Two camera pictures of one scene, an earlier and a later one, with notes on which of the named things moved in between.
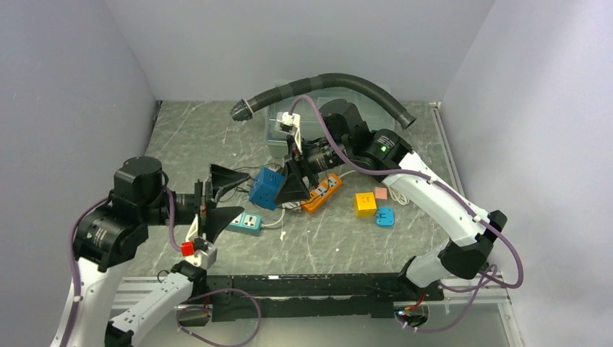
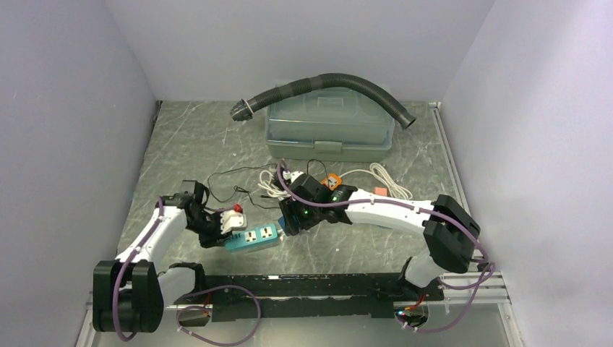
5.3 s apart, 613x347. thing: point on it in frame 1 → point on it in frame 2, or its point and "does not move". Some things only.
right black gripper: x=293 y=188 → x=290 y=207
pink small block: x=381 y=193 does not move
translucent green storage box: x=291 y=126 does not move
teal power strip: x=249 y=222 → x=259 y=236
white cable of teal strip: x=282 y=219 → x=271 y=190
